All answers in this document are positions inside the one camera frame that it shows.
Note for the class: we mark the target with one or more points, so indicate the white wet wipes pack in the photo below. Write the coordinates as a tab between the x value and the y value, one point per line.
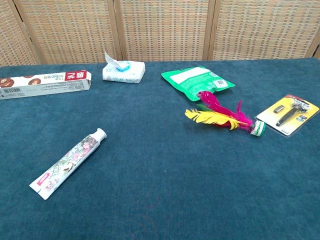
125	73

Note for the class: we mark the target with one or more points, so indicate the floral white toothpaste tube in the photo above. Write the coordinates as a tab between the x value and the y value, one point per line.
70	162

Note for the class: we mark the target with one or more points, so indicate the white red toothpaste box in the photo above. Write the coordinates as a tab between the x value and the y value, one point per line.
45	85

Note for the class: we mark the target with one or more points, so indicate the pink yellow feather toy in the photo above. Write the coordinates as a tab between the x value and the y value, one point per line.
217	117

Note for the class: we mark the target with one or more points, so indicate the yellow razor blister pack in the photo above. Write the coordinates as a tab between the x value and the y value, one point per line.
287	115

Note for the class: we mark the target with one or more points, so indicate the green resealable pouch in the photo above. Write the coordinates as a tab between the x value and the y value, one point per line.
195	80

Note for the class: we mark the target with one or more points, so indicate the woven wooden folding screen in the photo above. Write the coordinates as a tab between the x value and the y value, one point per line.
162	30

